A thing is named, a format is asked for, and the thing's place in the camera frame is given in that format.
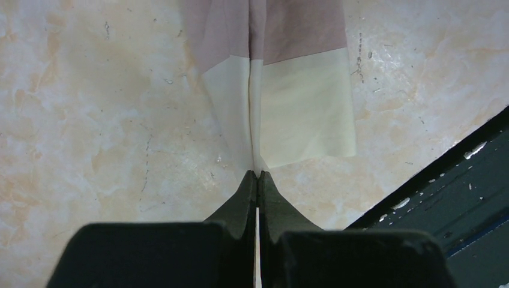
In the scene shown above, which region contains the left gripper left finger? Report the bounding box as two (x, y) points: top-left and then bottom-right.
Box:
(205, 170), (258, 287)

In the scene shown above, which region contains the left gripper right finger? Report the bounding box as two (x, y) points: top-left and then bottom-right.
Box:
(258, 171), (322, 287)

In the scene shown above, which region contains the pink underwear cream waistband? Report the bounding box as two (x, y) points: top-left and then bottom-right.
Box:
(179, 0), (356, 173)

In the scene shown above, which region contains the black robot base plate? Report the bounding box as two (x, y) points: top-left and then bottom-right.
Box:
(351, 109), (508, 287)

